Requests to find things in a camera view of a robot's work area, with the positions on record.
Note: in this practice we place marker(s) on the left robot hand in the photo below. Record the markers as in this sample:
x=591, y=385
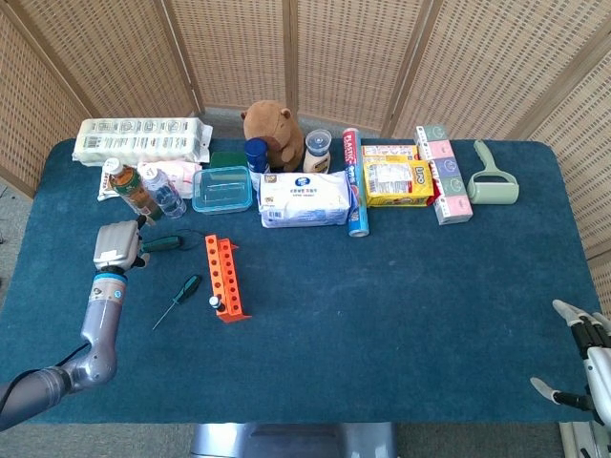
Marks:
x=117, y=245

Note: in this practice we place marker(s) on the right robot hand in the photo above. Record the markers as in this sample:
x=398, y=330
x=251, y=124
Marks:
x=596, y=372

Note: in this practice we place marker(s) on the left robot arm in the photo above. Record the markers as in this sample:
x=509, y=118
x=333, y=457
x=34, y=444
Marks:
x=100, y=324

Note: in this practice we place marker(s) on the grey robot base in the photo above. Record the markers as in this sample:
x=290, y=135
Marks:
x=286, y=441

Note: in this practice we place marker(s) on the orange tool rack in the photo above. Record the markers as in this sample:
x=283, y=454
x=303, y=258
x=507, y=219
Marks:
x=222, y=267

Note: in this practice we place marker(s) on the green tea bottle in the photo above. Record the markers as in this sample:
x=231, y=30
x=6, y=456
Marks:
x=131, y=188

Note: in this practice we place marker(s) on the clear water bottle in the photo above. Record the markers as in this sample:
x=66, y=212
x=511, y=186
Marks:
x=167, y=195

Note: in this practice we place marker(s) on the white pink snack bag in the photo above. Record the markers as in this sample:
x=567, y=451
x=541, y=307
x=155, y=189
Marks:
x=183, y=174

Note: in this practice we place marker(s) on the white toilet paper pack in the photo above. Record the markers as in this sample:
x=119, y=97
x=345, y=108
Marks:
x=138, y=138

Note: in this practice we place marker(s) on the clear blue-lidded food container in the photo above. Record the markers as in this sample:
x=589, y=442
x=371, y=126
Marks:
x=222, y=191

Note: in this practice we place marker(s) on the dark green box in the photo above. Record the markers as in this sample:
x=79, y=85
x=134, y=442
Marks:
x=229, y=160

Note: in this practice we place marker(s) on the blue white spray can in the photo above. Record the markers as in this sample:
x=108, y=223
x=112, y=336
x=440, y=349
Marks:
x=258, y=155

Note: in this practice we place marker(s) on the white wet wipes pack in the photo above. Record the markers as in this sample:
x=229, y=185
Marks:
x=305, y=200

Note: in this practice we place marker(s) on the brown capybara plush toy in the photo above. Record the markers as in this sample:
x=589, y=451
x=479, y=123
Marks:
x=274, y=129

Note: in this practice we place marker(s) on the green lint roller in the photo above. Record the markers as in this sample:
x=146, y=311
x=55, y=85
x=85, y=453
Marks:
x=491, y=191

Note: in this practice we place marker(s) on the white clear-capped sauce bottle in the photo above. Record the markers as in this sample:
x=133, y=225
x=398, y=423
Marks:
x=317, y=160

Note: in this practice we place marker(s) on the blue felt table cover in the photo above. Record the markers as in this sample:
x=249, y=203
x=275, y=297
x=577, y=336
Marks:
x=382, y=310

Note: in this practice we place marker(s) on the pastel tissue pack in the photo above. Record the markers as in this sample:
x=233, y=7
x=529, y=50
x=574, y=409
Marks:
x=448, y=186

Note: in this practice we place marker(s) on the blue plastic wrap roll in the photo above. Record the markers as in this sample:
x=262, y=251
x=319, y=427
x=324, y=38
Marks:
x=357, y=219

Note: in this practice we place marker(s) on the yellow snack bag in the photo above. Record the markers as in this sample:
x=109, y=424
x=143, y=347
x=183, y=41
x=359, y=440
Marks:
x=396, y=183

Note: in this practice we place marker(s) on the red yellow snack box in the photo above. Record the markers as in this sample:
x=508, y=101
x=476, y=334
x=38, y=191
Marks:
x=386, y=151

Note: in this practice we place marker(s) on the wicker folding screen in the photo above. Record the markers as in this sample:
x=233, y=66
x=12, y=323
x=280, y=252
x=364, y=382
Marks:
x=334, y=47

